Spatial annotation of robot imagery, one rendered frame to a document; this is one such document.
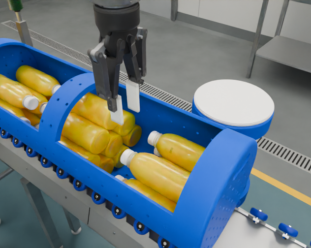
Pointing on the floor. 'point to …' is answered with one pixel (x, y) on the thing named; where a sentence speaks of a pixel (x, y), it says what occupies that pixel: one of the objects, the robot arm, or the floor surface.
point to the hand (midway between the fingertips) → (124, 103)
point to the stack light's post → (24, 33)
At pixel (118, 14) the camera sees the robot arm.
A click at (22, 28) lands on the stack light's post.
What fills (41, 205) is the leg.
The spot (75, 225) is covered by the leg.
